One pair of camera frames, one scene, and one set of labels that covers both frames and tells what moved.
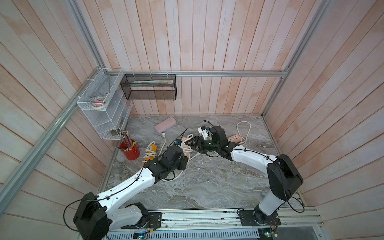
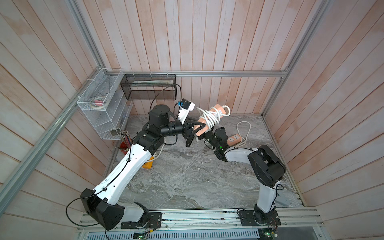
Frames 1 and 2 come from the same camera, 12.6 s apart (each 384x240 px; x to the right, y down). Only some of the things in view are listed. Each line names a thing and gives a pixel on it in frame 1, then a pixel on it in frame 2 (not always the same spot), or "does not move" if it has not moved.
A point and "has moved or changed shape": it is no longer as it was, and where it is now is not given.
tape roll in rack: (97, 102) does not move
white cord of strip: (245, 140) does not move
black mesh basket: (149, 86) does not move
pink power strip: (236, 138) does not move
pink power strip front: (188, 143) has moved or changed shape
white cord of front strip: (190, 136) → (211, 116)
